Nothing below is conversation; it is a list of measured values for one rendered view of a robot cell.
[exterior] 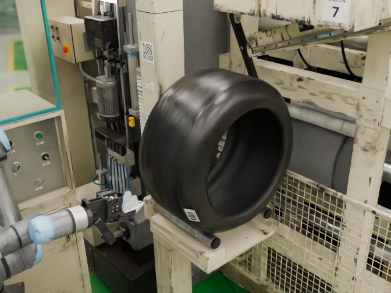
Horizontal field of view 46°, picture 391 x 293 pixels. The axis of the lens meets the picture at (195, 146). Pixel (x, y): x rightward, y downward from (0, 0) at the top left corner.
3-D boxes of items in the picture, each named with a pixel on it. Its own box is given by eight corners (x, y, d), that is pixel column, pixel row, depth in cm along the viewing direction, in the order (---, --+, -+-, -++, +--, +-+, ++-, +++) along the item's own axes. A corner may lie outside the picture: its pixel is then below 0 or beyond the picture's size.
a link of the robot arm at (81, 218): (76, 238, 130) (63, 225, 136) (90, 233, 133) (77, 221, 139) (75, 215, 128) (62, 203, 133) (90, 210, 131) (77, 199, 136)
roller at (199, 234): (156, 211, 188) (152, 204, 185) (164, 204, 189) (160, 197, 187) (213, 252, 164) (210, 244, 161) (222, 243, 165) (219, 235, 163)
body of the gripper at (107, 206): (125, 196, 138) (89, 207, 130) (125, 221, 141) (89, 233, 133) (112, 186, 143) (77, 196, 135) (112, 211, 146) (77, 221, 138)
